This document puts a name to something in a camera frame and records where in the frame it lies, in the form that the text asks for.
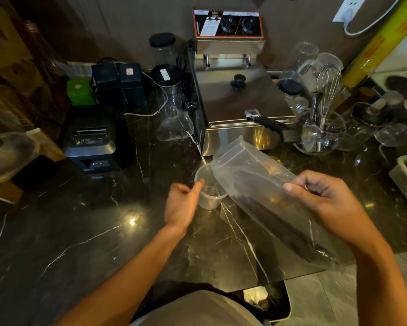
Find person's left hand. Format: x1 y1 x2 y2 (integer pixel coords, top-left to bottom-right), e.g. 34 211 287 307
164 179 206 232

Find person's right hand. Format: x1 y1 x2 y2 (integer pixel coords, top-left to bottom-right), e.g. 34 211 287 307
283 170 378 249

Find clear plastic bag dark contents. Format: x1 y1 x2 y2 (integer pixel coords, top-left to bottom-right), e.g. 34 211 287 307
210 135 356 271

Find person's right forearm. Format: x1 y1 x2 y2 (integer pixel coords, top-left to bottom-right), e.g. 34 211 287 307
352 232 407 326

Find person's left forearm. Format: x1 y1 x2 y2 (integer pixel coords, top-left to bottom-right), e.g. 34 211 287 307
54 223 188 326

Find small clear plastic cup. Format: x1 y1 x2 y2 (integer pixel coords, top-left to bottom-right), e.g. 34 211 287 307
194 163 229 211

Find clear glass utensil bowl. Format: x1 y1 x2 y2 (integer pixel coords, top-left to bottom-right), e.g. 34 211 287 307
293 111 347 156

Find metal spoon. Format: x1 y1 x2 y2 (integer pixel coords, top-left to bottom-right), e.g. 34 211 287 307
301 91 324 152

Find clear carafe black lid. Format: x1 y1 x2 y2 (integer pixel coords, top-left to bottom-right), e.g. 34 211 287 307
151 64 195 142

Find steel fryer lid black knob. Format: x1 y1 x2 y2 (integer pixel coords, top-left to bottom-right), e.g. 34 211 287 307
195 59 295 127

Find clear glass pitcher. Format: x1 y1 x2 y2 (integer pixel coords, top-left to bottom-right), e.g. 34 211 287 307
339 98 394 152

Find stainless steel deep fryer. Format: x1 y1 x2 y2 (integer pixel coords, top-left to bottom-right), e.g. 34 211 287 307
191 10 296 157

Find metal whisk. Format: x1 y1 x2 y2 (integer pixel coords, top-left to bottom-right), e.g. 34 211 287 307
315 64 342 130

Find black receipt printer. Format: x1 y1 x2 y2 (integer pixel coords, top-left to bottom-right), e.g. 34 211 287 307
62 105 135 174

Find waste bin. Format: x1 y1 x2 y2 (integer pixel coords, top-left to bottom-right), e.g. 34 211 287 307
243 280 292 324

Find person's grey shirt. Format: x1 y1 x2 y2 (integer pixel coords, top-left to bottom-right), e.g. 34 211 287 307
129 281 273 326

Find tilted clear jar black lid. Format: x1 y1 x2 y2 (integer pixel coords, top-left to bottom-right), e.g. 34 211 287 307
278 41 320 97

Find black box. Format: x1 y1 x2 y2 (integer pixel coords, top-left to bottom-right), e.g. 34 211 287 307
118 62 147 113
91 62 120 109

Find clear glass cup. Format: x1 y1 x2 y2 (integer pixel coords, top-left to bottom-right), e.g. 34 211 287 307
313 52 344 76

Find green box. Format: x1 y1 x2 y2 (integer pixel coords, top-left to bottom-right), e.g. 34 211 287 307
67 78 96 106

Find yellow roll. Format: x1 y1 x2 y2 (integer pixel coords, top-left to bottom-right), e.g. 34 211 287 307
339 0 407 89

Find white appliance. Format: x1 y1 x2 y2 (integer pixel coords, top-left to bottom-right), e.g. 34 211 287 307
373 33 407 86

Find black fryer basket handle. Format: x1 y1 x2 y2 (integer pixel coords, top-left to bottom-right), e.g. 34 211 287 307
245 109 294 141

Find thin white cable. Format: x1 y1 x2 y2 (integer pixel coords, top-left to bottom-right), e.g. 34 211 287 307
123 72 170 118

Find black power cable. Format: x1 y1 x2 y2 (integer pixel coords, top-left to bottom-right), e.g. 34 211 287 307
176 40 198 111

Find thick white cable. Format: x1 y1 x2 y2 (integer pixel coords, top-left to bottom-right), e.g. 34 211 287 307
343 0 403 37

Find white wall socket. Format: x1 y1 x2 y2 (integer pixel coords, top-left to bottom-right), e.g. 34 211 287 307
332 0 369 24

